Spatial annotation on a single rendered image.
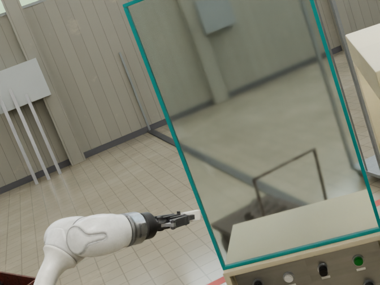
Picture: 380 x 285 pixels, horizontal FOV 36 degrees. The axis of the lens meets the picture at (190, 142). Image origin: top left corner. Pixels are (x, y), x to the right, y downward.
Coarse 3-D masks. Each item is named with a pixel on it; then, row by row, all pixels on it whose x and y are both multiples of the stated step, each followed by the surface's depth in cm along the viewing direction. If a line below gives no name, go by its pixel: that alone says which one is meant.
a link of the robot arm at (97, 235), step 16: (80, 224) 144; (96, 224) 145; (112, 224) 147; (128, 224) 152; (80, 240) 143; (96, 240) 144; (112, 240) 146; (128, 240) 151; (80, 256) 145; (96, 256) 147
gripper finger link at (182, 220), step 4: (184, 216) 166; (188, 216) 167; (172, 220) 160; (176, 220) 162; (180, 220) 164; (184, 220) 166; (176, 224) 162; (180, 224) 164; (184, 224) 166; (172, 228) 160
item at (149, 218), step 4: (144, 212) 161; (148, 212) 161; (144, 216) 158; (148, 216) 159; (152, 216) 159; (148, 220) 157; (152, 220) 158; (156, 220) 162; (160, 220) 162; (164, 220) 162; (148, 224) 157; (152, 224) 158; (156, 224) 159; (160, 224) 160; (148, 228) 157; (152, 228) 158; (156, 228) 159; (160, 228) 160; (164, 228) 160; (148, 232) 157; (152, 232) 158; (156, 232) 159; (148, 236) 158; (152, 236) 159
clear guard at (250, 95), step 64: (192, 0) 176; (256, 0) 173; (192, 64) 182; (256, 64) 178; (320, 64) 175; (192, 128) 188; (256, 128) 184; (320, 128) 181; (256, 192) 191; (320, 192) 187; (256, 256) 197
